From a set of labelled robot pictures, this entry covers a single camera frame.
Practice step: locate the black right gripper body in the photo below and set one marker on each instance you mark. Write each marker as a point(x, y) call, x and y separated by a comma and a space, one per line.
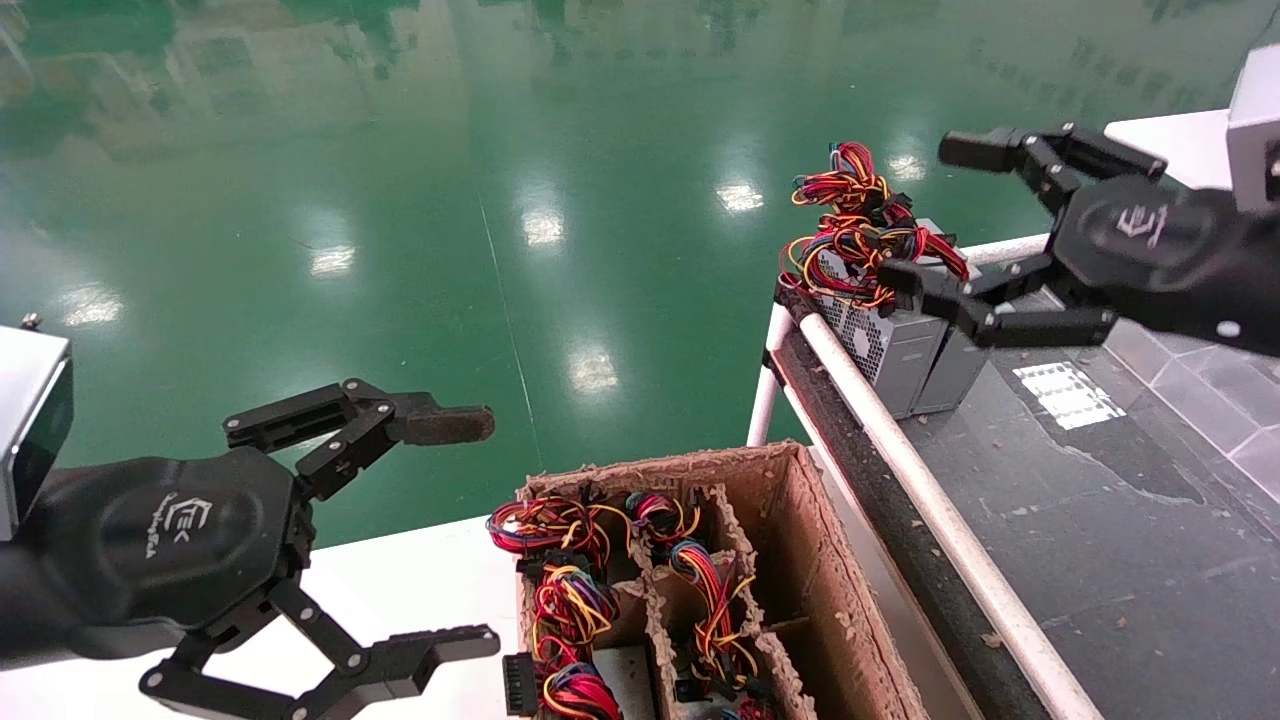
point(1170, 250)

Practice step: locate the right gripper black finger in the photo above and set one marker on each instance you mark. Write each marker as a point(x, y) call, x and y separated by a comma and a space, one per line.
point(1040, 325)
point(1040, 150)

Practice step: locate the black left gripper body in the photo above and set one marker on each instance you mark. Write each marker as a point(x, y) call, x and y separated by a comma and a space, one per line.
point(150, 550)

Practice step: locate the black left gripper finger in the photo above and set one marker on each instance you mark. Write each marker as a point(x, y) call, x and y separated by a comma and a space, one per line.
point(400, 420)
point(400, 665)

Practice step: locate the clear acrylic divider tray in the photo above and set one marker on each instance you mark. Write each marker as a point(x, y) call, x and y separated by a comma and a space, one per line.
point(1220, 400)

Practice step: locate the black conveyor belt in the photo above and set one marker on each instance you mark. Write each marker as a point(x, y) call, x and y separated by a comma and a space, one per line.
point(1100, 560)

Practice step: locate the white leg tube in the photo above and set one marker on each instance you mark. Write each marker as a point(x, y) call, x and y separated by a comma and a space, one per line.
point(765, 400)

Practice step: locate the brown cardboard divider box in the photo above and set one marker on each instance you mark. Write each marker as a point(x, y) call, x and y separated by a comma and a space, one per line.
point(800, 540)

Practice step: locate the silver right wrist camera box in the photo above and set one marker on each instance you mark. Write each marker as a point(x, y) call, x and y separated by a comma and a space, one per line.
point(1258, 120)

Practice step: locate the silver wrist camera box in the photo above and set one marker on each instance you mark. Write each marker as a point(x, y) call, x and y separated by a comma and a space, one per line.
point(30, 430)
point(1258, 120)

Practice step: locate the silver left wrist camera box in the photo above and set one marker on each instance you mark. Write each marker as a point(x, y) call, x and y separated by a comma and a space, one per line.
point(30, 430)

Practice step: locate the long white rail tube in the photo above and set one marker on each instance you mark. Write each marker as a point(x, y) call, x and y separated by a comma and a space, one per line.
point(900, 450)

